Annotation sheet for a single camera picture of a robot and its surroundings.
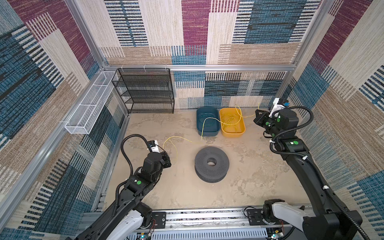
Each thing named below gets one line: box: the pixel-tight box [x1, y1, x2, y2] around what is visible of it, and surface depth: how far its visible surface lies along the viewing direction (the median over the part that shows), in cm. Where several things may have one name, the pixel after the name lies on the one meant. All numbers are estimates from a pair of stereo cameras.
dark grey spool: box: [194, 146, 230, 184], surface depth 88 cm
